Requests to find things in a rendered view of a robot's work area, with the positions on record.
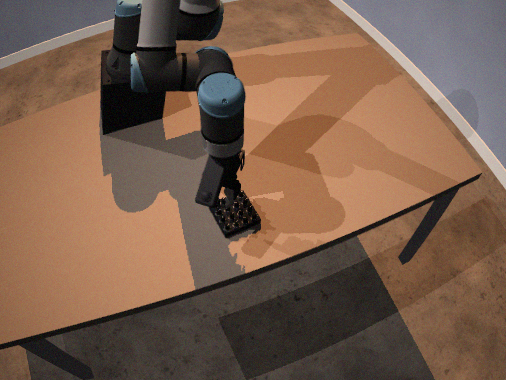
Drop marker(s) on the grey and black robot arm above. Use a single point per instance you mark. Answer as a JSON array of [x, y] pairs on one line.
[[156, 67]]

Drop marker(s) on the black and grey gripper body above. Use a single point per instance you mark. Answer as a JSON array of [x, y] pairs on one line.
[[234, 165]]

